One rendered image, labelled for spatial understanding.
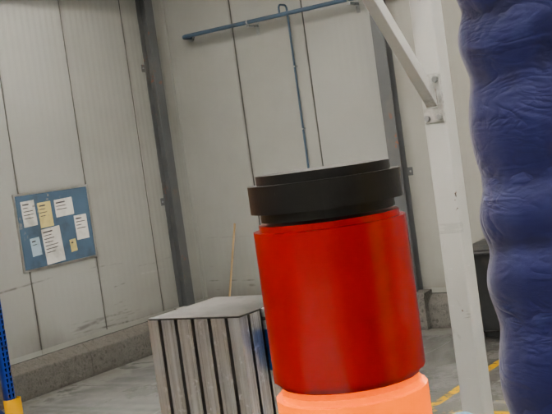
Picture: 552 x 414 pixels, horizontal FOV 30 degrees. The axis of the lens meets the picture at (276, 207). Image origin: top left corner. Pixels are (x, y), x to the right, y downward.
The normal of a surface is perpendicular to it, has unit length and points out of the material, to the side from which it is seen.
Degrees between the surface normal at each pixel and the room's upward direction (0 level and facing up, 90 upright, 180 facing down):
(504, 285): 95
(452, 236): 90
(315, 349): 90
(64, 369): 88
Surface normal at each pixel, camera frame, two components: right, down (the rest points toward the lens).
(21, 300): 0.82, -0.08
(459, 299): -0.57, 0.12
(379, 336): 0.30, 0.01
